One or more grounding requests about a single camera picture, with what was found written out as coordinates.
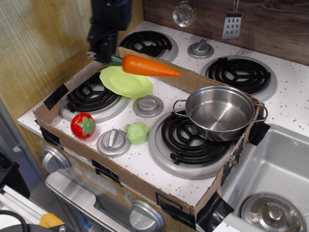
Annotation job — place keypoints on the green toy lettuce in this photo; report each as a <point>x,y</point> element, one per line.
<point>137,133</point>

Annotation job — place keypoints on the right silver oven dial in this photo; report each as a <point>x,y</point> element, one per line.
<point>144,218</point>

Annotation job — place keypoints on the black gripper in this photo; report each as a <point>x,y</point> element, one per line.
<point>108,18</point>

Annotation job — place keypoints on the grey front stove knob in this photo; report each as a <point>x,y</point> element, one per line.
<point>113,143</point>

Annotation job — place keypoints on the stainless steel pot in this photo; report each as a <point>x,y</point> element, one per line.
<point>222,113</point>

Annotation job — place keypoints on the orange toy carrot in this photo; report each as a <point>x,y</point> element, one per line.
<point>142,66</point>

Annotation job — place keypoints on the grey stove knob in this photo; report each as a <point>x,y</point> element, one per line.
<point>200,50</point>
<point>113,143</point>
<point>148,106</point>

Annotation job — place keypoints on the grey back stove knob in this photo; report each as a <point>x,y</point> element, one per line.
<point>200,50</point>

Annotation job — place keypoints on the front right black burner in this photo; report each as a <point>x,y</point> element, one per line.
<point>177,149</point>

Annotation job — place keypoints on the front left black burner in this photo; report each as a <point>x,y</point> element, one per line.
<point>94,98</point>

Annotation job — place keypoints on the back left black burner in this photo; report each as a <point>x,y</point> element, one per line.
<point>151,43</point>

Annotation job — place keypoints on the steel pot lid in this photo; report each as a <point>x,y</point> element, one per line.
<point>272,213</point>

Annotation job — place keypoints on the back right black burner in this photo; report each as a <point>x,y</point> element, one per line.
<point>247,74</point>

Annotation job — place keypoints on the hanging metal slotted spatula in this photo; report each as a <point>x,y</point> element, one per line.
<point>232,23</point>

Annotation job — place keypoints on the orange yellow cloth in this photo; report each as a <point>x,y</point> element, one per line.
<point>49,220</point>

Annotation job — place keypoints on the silver oven door handle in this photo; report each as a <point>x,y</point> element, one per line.
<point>82,200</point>

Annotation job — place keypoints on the left silver oven dial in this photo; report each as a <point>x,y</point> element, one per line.
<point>54,160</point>

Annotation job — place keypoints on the brown cardboard fence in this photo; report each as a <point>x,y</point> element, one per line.
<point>117,182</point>

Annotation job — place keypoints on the black burner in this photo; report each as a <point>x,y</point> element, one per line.
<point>247,74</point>
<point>177,149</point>
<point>94,98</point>
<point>151,43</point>

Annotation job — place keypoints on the grey sink basin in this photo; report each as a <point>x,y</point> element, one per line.
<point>278,164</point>

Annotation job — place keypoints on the grey centre stove knob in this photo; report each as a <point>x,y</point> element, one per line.
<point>148,106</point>

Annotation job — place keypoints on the hanging metal strainer spoon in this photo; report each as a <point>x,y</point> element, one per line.
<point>184,14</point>

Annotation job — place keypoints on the silver oven dial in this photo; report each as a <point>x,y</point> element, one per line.
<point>54,160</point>
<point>144,218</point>

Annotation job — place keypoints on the light green plastic plate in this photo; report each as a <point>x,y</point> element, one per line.
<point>125,84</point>

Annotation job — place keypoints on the red toy strawberry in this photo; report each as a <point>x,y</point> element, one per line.
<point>83,126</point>

